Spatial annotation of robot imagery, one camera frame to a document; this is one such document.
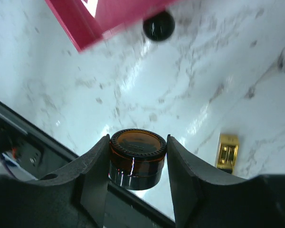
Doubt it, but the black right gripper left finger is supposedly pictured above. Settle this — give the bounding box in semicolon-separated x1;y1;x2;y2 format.
0;136;110;228

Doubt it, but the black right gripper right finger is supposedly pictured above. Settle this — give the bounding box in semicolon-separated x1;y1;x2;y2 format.
167;136;285;228

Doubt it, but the gold black lipstick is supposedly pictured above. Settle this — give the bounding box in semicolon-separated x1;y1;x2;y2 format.
215;133;239;174

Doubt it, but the black round compact jar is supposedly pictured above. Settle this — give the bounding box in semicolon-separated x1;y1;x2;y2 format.
109;129;167;190

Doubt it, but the black round drawer knob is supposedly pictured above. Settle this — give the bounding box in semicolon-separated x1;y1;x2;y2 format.
143;11;175;42

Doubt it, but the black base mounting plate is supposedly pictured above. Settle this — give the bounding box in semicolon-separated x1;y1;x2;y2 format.
0;102;175;228

